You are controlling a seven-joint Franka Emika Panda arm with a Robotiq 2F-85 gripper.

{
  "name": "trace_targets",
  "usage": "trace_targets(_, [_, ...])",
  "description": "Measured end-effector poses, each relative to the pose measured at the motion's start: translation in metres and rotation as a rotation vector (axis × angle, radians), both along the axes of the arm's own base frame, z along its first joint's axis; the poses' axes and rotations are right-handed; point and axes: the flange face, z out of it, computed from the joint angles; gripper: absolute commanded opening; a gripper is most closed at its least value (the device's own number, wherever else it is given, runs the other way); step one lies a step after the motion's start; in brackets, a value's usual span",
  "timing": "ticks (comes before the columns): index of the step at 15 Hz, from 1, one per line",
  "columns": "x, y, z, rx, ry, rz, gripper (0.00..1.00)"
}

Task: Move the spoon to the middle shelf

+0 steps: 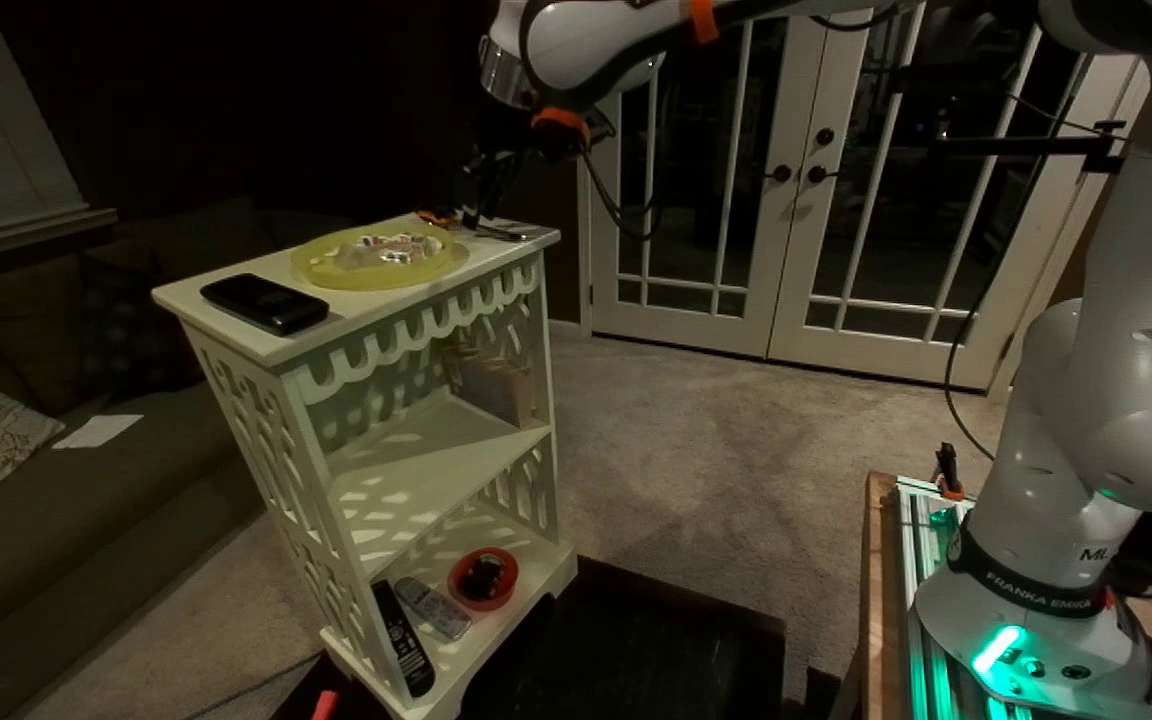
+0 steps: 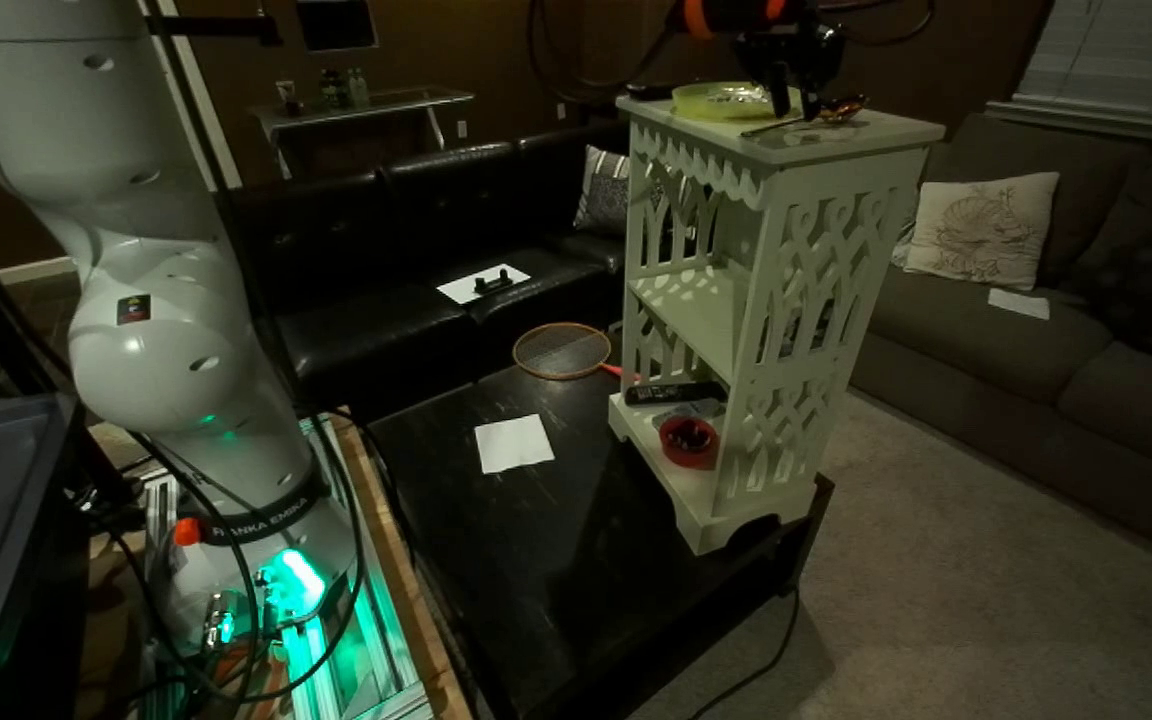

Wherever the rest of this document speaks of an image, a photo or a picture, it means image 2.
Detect white console table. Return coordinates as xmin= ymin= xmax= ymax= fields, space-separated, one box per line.
xmin=252 ymin=84 xmax=478 ymax=186

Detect grey fabric sofa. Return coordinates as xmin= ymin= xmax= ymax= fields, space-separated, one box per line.
xmin=849 ymin=111 xmax=1152 ymax=574

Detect black floor cable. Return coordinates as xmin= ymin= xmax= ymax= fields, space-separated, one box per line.
xmin=688 ymin=591 xmax=809 ymax=720

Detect red bowl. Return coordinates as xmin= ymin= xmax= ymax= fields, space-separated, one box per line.
xmin=653 ymin=409 xmax=725 ymax=473

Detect bottle with orange cap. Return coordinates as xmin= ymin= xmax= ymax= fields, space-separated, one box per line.
xmin=163 ymin=518 xmax=231 ymax=637

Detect white lattice shelf unit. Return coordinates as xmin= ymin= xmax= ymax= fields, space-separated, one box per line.
xmin=603 ymin=93 xmax=947 ymax=559

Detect cream patterned pillow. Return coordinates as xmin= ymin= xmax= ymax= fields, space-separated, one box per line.
xmin=900 ymin=168 xmax=1063 ymax=298

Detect small red-brown object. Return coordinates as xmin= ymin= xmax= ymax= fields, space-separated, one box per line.
xmin=800 ymin=102 xmax=867 ymax=131

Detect white window blinds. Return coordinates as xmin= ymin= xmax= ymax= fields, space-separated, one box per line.
xmin=984 ymin=0 xmax=1152 ymax=150

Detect black leather sofa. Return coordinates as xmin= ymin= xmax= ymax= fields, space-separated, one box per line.
xmin=211 ymin=124 xmax=630 ymax=425

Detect black coffee table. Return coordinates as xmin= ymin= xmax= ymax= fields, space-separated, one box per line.
xmin=360 ymin=358 xmax=834 ymax=720

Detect white paper with black items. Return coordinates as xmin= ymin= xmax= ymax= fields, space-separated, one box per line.
xmin=435 ymin=259 xmax=536 ymax=309

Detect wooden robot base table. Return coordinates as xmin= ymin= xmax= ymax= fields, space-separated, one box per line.
xmin=68 ymin=409 xmax=475 ymax=720

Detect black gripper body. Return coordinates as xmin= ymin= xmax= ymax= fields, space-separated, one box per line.
xmin=730 ymin=0 xmax=849 ymax=93

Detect grey patterned pillow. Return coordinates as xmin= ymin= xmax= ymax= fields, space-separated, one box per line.
xmin=568 ymin=140 xmax=630 ymax=239

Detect light green plate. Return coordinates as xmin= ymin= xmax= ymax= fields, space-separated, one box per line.
xmin=667 ymin=82 xmax=791 ymax=127

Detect white panel door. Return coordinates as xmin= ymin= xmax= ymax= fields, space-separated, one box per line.
xmin=152 ymin=37 xmax=242 ymax=191

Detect square white paper napkin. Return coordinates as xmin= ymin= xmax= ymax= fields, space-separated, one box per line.
xmin=472 ymin=414 xmax=561 ymax=482

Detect small white paper sheet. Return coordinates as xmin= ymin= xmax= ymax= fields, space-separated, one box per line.
xmin=984 ymin=283 xmax=1055 ymax=326

